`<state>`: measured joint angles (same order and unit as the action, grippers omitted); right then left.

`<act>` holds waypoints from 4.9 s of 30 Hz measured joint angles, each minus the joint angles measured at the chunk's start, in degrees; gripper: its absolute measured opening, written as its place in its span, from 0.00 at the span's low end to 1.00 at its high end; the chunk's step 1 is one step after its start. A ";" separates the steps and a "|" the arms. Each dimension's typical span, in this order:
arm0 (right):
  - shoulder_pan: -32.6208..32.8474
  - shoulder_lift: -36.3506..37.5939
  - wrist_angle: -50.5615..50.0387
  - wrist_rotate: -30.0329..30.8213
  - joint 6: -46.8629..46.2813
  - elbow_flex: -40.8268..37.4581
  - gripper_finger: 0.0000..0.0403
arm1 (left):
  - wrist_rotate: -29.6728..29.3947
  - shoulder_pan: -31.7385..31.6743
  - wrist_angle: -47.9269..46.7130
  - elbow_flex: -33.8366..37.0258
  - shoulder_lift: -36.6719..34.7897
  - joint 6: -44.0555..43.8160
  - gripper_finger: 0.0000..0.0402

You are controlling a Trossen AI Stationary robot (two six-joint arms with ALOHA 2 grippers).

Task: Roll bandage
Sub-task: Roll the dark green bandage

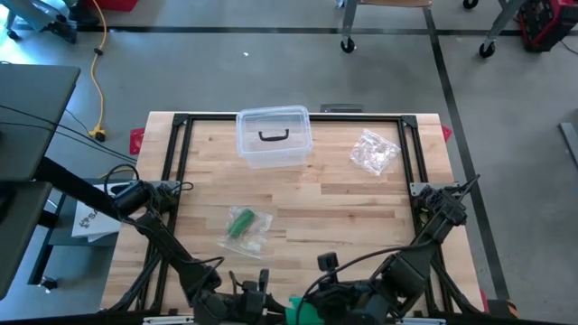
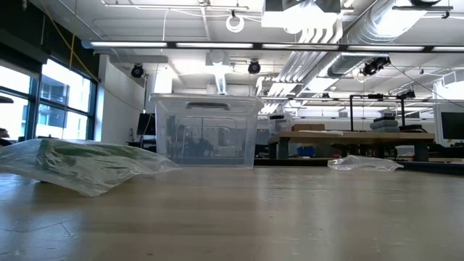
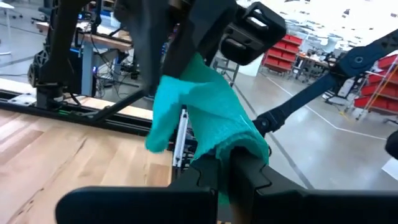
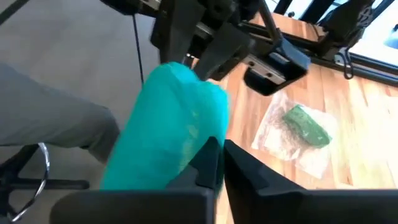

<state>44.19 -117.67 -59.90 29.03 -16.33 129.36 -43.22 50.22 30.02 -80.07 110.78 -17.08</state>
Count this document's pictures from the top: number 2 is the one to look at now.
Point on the clear plastic storage box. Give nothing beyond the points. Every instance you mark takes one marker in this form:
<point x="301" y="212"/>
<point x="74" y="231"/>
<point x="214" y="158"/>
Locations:
<point x="210" y="145"/>

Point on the clear plastic box lid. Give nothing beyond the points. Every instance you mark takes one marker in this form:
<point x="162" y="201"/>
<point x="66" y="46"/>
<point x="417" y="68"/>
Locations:
<point x="246" y="103"/>

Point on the clear plastic bag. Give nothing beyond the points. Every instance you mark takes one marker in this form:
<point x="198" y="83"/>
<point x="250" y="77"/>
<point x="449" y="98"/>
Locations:
<point x="362" y="164"/>
<point x="90" y="177"/>

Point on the dark green elastic bandage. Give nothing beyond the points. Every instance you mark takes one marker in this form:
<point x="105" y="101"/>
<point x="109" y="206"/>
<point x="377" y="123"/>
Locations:
<point x="83" y="152"/>

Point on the white box device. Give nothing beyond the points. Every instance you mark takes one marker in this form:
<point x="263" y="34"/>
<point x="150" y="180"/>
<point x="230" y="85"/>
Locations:
<point x="280" y="123"/>

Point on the black round ceiling spotlight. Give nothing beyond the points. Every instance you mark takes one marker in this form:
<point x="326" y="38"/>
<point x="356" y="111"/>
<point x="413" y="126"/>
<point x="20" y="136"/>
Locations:
<point x="137" y="70"/>
<point x="253" y="67"/>

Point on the brown cardboard box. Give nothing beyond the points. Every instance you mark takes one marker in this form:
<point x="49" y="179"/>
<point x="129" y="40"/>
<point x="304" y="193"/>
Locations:
<point x="308" y="127"/>

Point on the blue plastic bin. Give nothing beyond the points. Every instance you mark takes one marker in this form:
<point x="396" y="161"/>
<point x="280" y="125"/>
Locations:
<point x="306" y="151"/>

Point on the black computer monitor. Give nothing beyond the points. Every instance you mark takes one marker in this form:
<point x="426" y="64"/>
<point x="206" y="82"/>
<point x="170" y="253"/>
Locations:
<point x="451" y="125"/>
<point x="145" y="124"/>

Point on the black pipe stand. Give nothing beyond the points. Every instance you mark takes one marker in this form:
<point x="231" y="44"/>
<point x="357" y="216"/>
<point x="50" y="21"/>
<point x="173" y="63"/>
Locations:
<point x="351" y="112"/>

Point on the long wooden workbench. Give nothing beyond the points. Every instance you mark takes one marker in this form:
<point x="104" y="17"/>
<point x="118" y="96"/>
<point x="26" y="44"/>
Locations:
<point x="362" y="137"/>

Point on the white ceiling light panel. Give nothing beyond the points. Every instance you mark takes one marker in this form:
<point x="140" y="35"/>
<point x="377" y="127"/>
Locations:
<point x="301" y="16"/>

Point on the grey stacked trays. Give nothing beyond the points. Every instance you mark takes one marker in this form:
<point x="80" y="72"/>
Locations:
<point x="384" y="125"/>

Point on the large window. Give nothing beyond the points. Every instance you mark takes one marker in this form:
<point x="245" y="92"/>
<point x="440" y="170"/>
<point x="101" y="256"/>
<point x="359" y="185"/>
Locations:
<point x="54" y="105"/>

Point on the person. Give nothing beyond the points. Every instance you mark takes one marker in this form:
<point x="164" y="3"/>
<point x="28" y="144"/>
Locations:
<point x="3" y="136"/>

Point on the black ceiling light rail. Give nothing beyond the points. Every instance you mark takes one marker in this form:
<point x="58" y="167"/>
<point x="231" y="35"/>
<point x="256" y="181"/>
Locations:
<point x="308" y="46"/>

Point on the black hanging camera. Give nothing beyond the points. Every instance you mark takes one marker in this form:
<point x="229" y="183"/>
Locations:
<point x="375" y="66"/>

